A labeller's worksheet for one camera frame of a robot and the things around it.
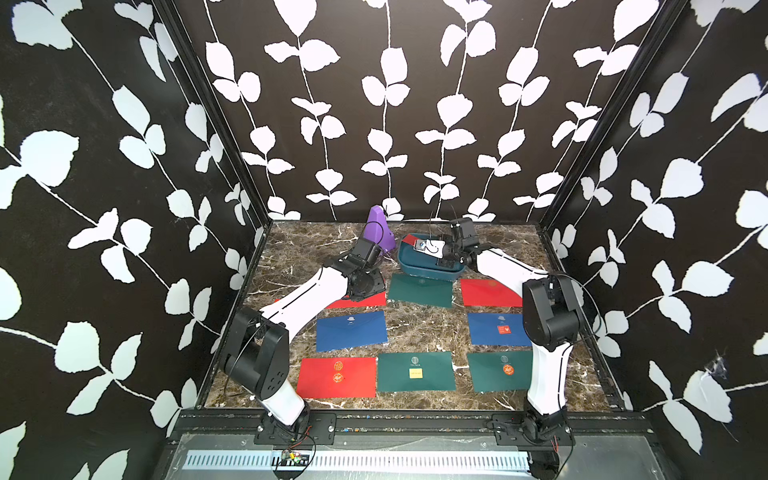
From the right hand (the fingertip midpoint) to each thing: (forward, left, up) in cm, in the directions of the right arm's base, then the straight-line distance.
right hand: (431, 239), depth 99 cm
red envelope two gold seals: (-42, +28, -12) cm, 52 cm away
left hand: (-18, +17, 0) cm, 25 cm away
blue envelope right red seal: (-26, -20, -13) cm, 36 cm away
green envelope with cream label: (-39, +6, -13) cm, 42 cm away
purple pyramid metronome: (+4, +19, 0) cm, 19 cm away
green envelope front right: (-39, -18, -14) cm, 45 cm away
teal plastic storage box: (-6, +5, -6) cm, 10 cm away
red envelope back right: (-14, -19, -11) cm, 26 cm away
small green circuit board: (-60, +36, -13) cm, 72 cm away
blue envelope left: (-27, +26, -12) cm, 40 cm away
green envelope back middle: (-12, +3, -14) cm, 18 cm away
